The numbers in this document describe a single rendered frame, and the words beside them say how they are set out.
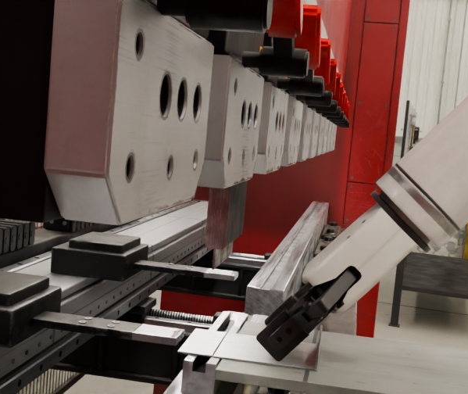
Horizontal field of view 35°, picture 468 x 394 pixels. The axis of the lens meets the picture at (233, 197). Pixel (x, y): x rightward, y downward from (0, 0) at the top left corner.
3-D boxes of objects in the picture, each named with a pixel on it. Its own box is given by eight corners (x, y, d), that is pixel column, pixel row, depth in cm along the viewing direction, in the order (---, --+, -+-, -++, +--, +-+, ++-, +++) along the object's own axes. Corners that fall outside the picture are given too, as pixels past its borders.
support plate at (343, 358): (525, 424, 62) (526, 413, 62) (214, 380, 66) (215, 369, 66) (488, 362, 80) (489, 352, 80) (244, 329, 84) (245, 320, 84)
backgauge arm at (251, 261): (276, 305, 207) (280, 255, 206) (57, 277, 217) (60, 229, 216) (279, 299, 215) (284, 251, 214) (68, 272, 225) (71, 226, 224)
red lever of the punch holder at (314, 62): (327, 0, 60) (323, 86, 68) (276, -2, 61) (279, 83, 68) (325, 16, 59) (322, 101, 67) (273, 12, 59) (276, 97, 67)
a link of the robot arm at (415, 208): (392, 162, 74) (369, 184, 75) (397, 166, 65) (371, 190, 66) (452, 224, 74) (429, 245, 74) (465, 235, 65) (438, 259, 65)
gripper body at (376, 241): (380, 180, 75) (298, 256, 77) (383, 187, 65) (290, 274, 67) (433, 235, 74) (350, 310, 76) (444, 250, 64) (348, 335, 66)
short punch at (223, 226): (223, 271, 69) (232, 169, 69) (202, 268, 70) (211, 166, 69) (240, 255, 79) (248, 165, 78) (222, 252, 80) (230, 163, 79)
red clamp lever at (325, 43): (335, 35, 80) (332, 98, 87) (297, 32, 80) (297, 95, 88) (334, 47, 79) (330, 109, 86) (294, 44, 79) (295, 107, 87)
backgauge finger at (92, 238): (228, 295, 103) (231, 259, 102) (49, 273, 107) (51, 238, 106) (241, 279, 115) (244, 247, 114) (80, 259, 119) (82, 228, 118)
